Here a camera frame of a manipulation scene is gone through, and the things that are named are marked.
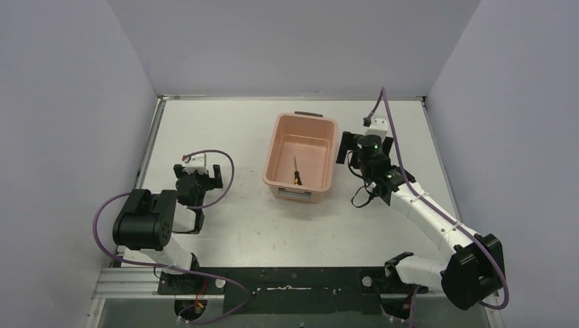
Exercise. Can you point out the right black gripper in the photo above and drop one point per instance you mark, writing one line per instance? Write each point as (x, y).
(349, 143)

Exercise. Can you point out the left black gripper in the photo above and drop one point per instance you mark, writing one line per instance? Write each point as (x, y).
(214, 176)

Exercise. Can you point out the black yellow screwdriver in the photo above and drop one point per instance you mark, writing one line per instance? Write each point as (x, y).
(297, 179)

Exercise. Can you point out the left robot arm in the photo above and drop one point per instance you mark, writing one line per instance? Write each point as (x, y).
(148, 221)

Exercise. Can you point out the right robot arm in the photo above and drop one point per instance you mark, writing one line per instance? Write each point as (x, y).
(472, 266)

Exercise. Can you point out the pink plastic bin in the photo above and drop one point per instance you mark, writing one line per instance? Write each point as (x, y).
(312, 139)

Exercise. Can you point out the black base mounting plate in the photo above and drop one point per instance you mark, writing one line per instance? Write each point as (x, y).
(270, 304)

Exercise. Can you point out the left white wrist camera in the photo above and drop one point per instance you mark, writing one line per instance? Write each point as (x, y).
(194, 163)

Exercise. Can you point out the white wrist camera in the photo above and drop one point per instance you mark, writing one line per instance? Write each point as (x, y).
(194, 163)
(378, 126)

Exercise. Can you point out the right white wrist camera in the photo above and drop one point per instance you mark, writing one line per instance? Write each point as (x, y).
(378, 126)

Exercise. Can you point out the aluminium front rail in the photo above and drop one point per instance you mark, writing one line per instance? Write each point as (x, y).
(131, 283)

